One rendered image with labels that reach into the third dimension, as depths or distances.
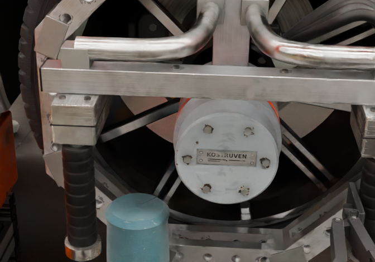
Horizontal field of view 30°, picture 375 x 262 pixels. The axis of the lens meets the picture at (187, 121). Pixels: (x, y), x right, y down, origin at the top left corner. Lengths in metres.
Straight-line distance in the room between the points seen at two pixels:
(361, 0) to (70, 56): 0.34
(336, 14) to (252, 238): 0.45
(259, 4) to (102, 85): 0.25
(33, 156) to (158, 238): 1.80
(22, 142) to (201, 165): 2.02
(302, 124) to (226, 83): 2.24
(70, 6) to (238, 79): 0.30
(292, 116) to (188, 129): 2.24
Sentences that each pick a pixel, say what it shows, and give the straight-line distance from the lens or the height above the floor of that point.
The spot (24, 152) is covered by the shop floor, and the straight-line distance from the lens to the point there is 2.77.
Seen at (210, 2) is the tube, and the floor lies 1.01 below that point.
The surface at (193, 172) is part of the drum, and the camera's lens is 0.87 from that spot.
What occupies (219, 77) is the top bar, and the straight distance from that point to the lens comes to 0.77.
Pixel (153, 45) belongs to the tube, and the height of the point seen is 1.01.
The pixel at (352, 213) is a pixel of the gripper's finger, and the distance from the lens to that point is 0.79.
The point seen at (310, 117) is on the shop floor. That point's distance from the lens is 3.08.
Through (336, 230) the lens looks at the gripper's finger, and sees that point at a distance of 0.76.
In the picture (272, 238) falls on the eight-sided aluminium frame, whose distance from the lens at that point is 1.15.
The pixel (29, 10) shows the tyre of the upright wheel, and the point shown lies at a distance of 1.08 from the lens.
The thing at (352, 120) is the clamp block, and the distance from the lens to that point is 0.84.
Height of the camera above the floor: 1.26
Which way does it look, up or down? 25 degrees down
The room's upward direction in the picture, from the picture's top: 1 degrees clockwise
